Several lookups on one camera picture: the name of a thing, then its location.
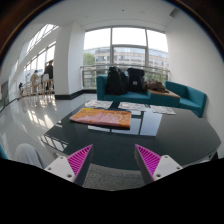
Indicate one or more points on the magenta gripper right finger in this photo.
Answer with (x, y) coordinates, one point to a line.
(153, 166)

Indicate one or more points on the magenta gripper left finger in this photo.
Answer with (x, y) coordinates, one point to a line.
(73, 167)

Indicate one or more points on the orange folded towel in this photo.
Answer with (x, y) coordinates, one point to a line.
(103, 117)

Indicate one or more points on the grey trouser knee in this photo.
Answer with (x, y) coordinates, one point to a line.
(26, 153)

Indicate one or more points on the right grey patterned cloth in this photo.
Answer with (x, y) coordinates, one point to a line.
(162, 110)

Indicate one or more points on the grey patterned cloth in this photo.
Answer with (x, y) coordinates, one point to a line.
(98, 104)
(132, 106)
(162, 110)

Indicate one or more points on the middle grey patterned cloth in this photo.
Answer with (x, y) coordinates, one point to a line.
(132, 106)

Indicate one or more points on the left grey patterned cloth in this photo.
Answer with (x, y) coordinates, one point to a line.
(98, 104)

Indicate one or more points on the teal corner sofa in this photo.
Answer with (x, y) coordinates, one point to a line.
(180, 96)

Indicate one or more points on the brown jacket on sofa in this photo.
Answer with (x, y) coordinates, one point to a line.
(154, 85)

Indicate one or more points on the black backpack right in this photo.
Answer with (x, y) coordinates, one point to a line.
(136, 79)

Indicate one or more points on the black backpack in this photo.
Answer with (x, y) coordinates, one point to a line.
(136, 79)
(117, 81)

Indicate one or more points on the white bar stool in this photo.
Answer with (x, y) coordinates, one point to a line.
(45, 82)

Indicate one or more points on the black backpack left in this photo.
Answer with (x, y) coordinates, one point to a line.
(117, 81)

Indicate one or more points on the seated person light clothes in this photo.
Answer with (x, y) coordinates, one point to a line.
(34, 80)

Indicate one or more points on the standing person dark clothes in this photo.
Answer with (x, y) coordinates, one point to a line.
(49, 69)

